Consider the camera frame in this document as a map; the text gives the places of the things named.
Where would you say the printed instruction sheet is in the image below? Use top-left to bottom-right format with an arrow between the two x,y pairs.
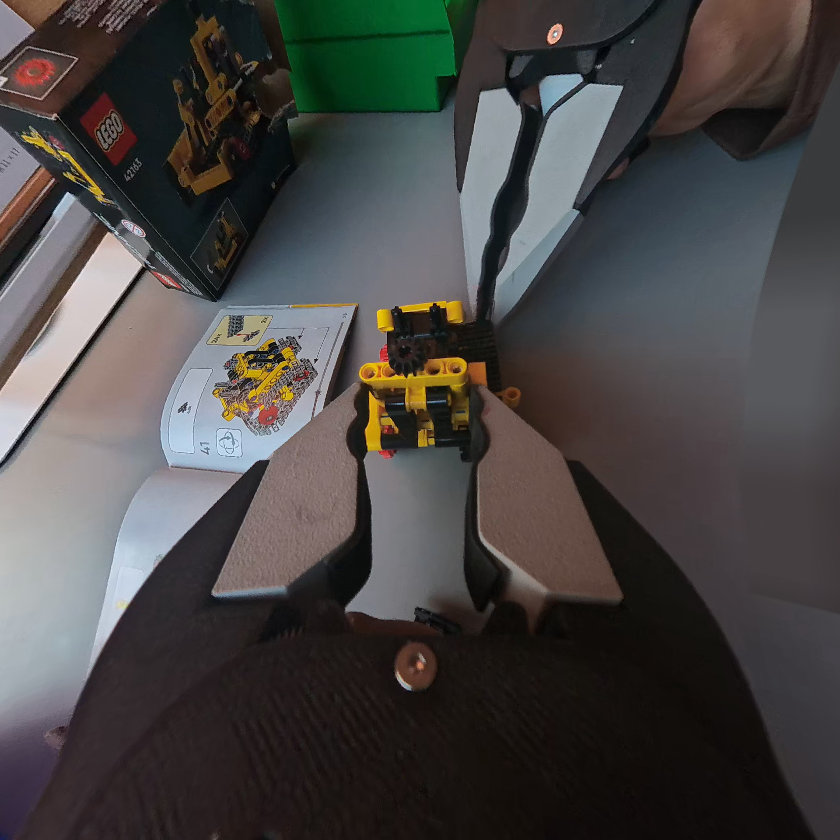
0,0 -> 50,198

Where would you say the green plastic bin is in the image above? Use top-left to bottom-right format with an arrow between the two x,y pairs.
272,0 -> 480,114

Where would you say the yellow lego bulldozer model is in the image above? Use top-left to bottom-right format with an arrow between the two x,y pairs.
357,298 -> 522,460

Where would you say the dark lego set box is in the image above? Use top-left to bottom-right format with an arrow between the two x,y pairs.
0,0 -> 299,303

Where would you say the open lego instruction booklet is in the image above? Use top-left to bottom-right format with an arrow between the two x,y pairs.
85,302 -> 361,657

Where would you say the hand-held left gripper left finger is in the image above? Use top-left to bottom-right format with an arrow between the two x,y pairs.
210,384 -> 374,611

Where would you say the person's right forearm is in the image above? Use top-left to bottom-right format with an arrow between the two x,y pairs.
705,0 -> 840,161

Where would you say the person's right hand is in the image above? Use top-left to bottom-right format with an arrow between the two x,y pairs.
607,0 -> 809,181

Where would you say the black lego track strip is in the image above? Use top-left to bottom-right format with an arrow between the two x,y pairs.
456,320 -> 503,389

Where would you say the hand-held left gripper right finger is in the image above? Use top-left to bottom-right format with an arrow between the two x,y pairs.
462,386 -> 624,610

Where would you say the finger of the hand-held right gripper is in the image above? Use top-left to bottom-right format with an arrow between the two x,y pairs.
494,84 -> 624,324
458,87 -> 527,317

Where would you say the white stand base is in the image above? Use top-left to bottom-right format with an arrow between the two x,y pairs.
0,197 -> 145,463

